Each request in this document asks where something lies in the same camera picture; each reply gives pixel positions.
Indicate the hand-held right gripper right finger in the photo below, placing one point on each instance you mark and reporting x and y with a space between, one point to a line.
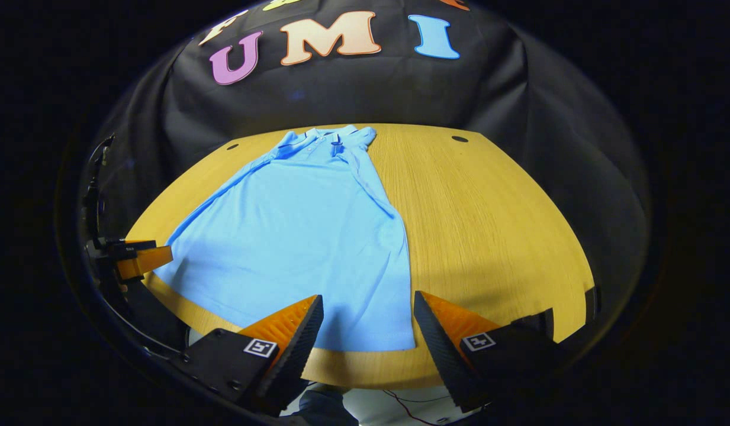
444 355

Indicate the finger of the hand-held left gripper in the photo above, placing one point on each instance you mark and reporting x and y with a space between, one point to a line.
122 249
145 260

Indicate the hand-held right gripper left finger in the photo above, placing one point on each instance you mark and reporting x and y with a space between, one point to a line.
296 355

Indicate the light blue T-shirt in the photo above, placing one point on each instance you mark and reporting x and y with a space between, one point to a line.
299 248

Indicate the person's dark trousers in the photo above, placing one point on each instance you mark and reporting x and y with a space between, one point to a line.
326 408

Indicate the black backdrop cloth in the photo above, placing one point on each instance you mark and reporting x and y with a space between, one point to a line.
353 94

